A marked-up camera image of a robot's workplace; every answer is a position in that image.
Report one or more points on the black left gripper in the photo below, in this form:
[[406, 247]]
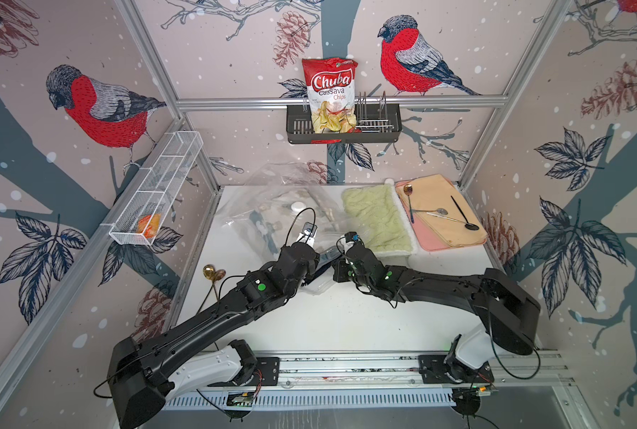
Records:
[[314, 263]]

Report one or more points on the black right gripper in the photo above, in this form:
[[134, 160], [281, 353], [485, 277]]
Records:
[[338, 269]]

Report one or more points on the light green fluffy blanket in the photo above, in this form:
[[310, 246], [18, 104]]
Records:
[[380, 220]]

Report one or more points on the clear plastic vacuum bag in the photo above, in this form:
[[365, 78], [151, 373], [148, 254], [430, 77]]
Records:
[[289, 174]]

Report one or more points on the white teal patterned blanket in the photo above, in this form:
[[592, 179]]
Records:
[[272, 224]]

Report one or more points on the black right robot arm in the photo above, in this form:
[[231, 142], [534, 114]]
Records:
[[508, 313]]

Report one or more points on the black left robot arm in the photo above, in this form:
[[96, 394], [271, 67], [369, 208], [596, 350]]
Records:
[[138, 373]]

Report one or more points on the white vacuum bag valve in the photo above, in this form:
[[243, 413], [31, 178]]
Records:
[[297, 207]]

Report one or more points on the red cassava chips bag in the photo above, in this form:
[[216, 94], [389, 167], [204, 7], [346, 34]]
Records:
[[331, 94]]

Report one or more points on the gold spoon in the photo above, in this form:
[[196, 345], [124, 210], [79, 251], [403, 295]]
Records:
[[214, 276]]

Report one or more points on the rainbow metallic spoon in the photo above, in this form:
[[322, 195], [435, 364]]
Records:
[[408, 190]]

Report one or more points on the beige folded cloth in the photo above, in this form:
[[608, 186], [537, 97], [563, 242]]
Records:
[[441, 206]]

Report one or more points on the silver spoon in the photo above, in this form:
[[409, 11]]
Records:
[[440, 211]]

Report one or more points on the black spoon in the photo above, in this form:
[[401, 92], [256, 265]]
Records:
[[468, 225]]

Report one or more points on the orange item in basket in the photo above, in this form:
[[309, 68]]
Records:
[[148, 226]]

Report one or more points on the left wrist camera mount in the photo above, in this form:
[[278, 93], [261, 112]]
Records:
[[308, 234]]

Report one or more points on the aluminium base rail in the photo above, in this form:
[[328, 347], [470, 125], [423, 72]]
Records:
[[379, 370]]

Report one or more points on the dark grey wall rack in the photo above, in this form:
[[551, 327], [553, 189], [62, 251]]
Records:
[[365, 123]]

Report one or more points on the white wire mesh basket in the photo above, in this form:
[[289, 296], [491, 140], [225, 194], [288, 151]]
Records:
[[159, 188]]

